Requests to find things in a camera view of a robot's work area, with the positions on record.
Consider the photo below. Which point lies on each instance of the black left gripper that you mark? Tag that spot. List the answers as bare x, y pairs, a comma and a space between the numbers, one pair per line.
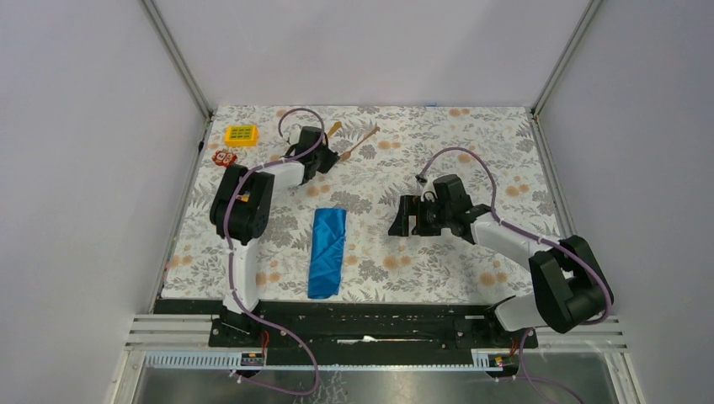
330, 157

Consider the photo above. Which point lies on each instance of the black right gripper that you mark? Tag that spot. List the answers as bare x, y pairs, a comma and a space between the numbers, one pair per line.
412, 205

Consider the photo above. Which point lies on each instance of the wooden fork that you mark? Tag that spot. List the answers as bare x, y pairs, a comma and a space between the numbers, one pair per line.
347, 154

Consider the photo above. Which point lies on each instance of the wooden spoon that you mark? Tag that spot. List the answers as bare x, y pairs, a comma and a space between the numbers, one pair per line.
336, 126

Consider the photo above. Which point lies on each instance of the blue cloth napkin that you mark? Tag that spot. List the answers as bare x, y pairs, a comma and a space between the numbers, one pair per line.
327, 253

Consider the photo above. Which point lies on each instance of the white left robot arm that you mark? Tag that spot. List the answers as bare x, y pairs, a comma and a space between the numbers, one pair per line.
241, 207

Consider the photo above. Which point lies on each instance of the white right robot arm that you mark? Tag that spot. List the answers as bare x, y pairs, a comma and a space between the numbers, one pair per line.
568, 287

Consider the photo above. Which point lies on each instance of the floral tablecloth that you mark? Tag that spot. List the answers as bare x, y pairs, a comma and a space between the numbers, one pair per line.
492, 150

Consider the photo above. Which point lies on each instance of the yellow green toy block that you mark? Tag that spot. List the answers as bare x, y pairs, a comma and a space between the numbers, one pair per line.
241, 136

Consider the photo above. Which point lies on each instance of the red owl toy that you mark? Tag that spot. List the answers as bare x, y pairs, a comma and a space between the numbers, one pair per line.
224, 158

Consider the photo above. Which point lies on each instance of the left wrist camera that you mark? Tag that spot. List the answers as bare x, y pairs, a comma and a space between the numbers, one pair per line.
291, 134

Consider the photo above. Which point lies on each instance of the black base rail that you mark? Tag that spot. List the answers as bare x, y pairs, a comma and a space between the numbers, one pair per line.
360, 334

